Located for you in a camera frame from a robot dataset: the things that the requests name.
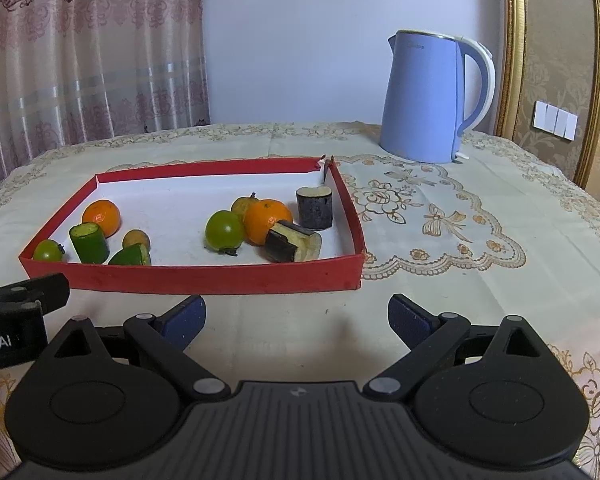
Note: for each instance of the gold wall moulding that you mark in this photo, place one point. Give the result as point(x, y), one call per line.
point(595, 60)
point(512, 35)

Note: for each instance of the green cucumber cylinder piece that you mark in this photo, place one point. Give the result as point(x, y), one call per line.
point(90, 245)

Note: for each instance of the green cucumber end piece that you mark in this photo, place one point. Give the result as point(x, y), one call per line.
point(130, 256)

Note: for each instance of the small yellow-green fruit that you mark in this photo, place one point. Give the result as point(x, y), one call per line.
point(242, 205)

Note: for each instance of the green persimmon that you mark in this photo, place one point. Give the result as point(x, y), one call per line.
point(224, 230)
point(47, 251)

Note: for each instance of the white wall switch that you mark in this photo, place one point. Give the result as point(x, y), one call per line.
point(555, 119)

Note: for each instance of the blue electric kettle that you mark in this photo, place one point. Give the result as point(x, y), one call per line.
point(420, 100)

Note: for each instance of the orange mandarin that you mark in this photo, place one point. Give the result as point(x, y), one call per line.
point(265, 220)
point(102, 216)

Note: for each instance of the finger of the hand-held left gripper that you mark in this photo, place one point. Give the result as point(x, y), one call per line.
point(45, 290)

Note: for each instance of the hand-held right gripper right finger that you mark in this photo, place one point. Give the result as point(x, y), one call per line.
point(410, 317)

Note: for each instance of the small brown fruit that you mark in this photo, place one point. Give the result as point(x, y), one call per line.
point(136, 239)

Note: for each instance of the pink patterned curtain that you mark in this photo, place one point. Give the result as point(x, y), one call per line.
point(80, 60)

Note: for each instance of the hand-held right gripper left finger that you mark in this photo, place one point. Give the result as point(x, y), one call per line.
point(185, 320)

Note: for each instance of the red cardboard box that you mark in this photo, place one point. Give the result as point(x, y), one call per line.
point(180, 277)

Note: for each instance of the cream embroidered tablecloth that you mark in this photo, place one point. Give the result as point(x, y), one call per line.
point(455, 270)

